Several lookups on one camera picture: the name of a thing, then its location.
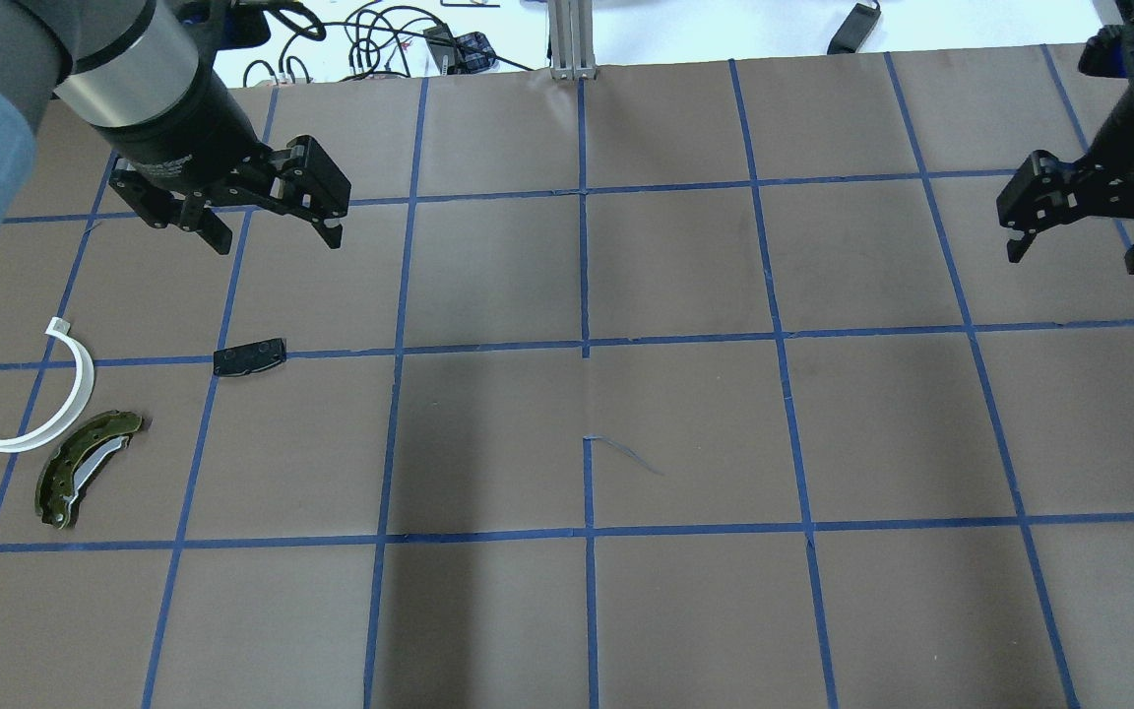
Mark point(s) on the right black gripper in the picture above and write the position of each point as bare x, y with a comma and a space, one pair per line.
1131, 148

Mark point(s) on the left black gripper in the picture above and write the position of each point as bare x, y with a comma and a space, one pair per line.
176, 133

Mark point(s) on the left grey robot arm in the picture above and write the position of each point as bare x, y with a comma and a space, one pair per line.
142, 75

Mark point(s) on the black brake pad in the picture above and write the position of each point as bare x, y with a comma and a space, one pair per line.
249, 358

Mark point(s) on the green brake shoe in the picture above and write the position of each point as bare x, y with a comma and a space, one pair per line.
77, 460

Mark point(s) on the black power adapter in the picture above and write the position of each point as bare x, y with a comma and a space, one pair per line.
855, 29

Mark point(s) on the aluminium frame post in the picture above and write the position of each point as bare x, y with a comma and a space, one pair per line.
571, 40

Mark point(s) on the white curved plastic bracket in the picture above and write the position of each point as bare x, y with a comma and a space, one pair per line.
77, 398

